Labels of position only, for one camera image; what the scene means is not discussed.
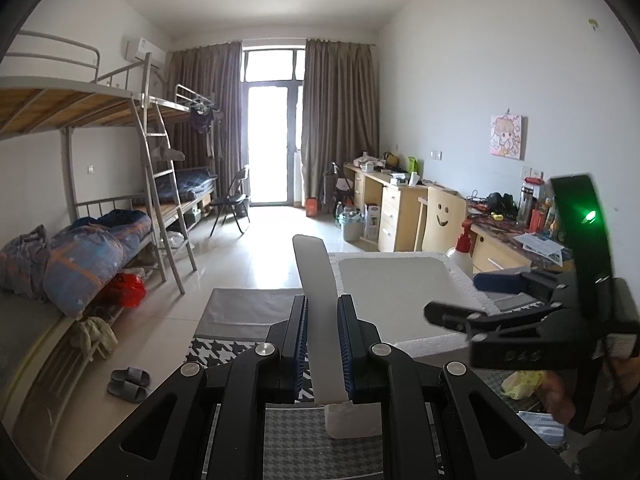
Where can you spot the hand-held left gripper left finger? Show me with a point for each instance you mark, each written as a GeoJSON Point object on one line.
{"type": "Point", "coordinates": [301, 345]}

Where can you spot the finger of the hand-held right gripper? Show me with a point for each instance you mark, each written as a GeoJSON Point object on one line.
{"type": "Point", "coordinates": [450, 312]}
{"type": "Point", "coordinates": [500, 280]}

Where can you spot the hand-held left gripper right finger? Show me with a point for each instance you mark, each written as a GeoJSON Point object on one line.
{"type": "Point", "coordinates": [344, 345]}

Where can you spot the white foam box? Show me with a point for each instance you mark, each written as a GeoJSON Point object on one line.
{"type": "Point", "coordinates": [390, 300]}

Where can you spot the person's right hand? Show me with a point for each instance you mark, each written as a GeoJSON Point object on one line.
{"type": "Point", "coordinates": [557, 400]}

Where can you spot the white pump bottle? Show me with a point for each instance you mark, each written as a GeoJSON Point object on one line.
{"type": "Point", "coordinates": [460, 260]}

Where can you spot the printed paper sheets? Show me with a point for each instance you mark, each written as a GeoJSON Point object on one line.
{"type": "Point", "coordinates": [537, 245]}

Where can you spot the red box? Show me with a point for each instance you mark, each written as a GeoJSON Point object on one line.
{"type": "Point", "coordinates": [536, 221]}

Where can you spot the houndstooth tablecloth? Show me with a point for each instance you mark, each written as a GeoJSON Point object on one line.
{"type": "Point", "coordinates": [240, 310]}

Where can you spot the black headphones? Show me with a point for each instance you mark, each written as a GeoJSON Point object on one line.
{"type": "Point", "coordinates": [501, 205]}

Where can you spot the steel thermos bottle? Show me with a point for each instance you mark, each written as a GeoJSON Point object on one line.
{"type": "Point", "coordinates": [526, 205]}

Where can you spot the wooden chair with smiley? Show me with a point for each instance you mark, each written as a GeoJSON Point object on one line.
{"type": "Point", "coordinates": [442, 220]}

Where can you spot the yellow-green plastic packet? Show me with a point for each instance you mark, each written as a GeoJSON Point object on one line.
{"type": "Point", "coordinates": [520, 385]}

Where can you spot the wooden desk with drawers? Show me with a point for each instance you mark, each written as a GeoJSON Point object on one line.
{"type": "Point", "coordinates": [395, 210]}

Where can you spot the white bucket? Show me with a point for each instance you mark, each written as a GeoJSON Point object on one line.
{"type": "Point", "coordinates": [351, 227]}

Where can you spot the white carton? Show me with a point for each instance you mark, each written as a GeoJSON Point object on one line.
{"type": "Point", "coordinates": [371, 221]}

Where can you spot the blue face mask pack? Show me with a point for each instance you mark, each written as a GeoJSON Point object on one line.
{"type": "Point", "coordinates": [540, 427]}

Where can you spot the red floor container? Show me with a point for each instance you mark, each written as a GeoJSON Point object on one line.
{"type": "Point", "coordinates": [313, 206]}

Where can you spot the black folding chair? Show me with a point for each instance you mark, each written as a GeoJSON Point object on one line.
{"type": "Point", "coordinates": [230, 200]}

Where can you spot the grey slipper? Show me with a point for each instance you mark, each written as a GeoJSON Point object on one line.
{"type": "Point", "coordinates": [132, 376]}
{"type": "Point", "coordinates": [125, 391]}

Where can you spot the red plastic bag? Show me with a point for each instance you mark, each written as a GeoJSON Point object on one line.
{"type": "Point", "coordinates": [125, 290]}

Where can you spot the glass balcony door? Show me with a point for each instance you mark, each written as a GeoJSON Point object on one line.
{"type": "Point", "coordinates": [270, 150]}

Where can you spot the dark blue bedding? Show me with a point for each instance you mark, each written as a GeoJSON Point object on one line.
{"type": "Point", "coordinates": [187, 182]}

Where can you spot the beige cloth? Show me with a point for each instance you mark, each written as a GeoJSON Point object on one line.
{"type": "Point", "coordinates": [92, 337]}

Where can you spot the brown curtain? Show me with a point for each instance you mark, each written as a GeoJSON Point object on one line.
{"type": "Point", "coordinates": [340, 120]}
{"type": "Point", "coordinates": [205, 120]}

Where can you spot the blue patterned quilt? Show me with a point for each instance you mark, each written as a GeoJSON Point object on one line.
{"type": "Point", "coordinates": [85, 260]}

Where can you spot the purple hanging clothes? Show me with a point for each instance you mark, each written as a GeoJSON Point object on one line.
{"type": "Point", "coordinates": [202, 119]}

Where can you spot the grey metal bunk bed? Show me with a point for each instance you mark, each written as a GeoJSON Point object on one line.
{"type": "Point", "coordinates": [75, 92]}
{"type": "Point", "coordinates": [172, 105]}

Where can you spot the grey mattress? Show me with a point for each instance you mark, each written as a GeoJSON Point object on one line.
{"type": "Point", "coordinates": [25, 340]}

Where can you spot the grey patterned pillow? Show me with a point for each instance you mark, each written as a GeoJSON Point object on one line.
{"type": "Point", "coordinates": [22, 265]}

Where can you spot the white air conditioner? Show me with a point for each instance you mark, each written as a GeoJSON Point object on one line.
{"type": "Point", "coordinates": [142, 52]}

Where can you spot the cartoon wall picture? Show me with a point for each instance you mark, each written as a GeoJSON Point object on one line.
{"type": "Point", "coordinates": [506, 136]}

